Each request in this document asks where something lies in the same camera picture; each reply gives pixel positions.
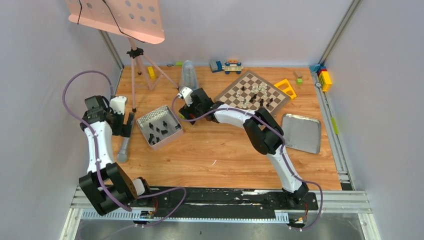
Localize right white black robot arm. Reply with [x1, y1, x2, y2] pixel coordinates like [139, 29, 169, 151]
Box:
[176, 87, 309, 209]

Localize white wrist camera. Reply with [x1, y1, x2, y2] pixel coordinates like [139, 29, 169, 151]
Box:
[109, 96, 128, 115]
[177, 86, 193, 107]

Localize purple cable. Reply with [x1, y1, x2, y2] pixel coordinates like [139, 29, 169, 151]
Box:
[62, 69, 188, 229]
[170, 95, 324, 232]

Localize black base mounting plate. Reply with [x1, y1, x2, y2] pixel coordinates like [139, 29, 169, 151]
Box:
[130, 187, 319, 219]

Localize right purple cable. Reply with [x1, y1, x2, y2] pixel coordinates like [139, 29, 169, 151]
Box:
[170, 95, 324, 232]

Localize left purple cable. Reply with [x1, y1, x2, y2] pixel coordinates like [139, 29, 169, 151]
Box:
[62, 69, 188, 229]

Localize pink music stand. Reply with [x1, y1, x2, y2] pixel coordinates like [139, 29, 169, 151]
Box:
[66, 0, 179, 112]

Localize yellow triangle shape toy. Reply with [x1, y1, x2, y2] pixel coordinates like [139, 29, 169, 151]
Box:
[274, 79, 297, 100]

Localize wooden toy car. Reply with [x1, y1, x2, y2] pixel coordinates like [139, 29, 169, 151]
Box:
[222, 60, 244, 75]

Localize blue grey brick block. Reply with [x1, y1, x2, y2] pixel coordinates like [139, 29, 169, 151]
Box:
[209, 60, 223, 73]

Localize wooden chess board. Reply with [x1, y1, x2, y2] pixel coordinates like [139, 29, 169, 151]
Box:
[214, 70, 291, 115]

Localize stacked coloured bricks corner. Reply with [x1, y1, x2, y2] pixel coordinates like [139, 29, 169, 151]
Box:
[309, 64, 332, 92]

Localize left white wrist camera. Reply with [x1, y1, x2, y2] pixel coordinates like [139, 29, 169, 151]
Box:
[109, 96, 128, 115]

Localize grey toy microphone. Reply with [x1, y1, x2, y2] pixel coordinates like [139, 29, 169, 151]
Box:
[117, 137, 130, 163]

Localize wooden brown block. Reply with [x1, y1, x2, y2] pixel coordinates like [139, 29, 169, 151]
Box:
[293, 70, 303, 79]

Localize yellow block near stand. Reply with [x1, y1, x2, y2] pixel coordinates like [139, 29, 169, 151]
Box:
[147, 66, 157, 80]

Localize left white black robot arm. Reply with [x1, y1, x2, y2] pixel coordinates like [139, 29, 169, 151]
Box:
[78, 95, 153, 216]

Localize silver metal tin lid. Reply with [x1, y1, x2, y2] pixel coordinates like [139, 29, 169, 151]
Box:
[281, 113, 322, 154]

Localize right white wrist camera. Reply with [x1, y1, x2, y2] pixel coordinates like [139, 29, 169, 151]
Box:
[177, 86, 193, 107]

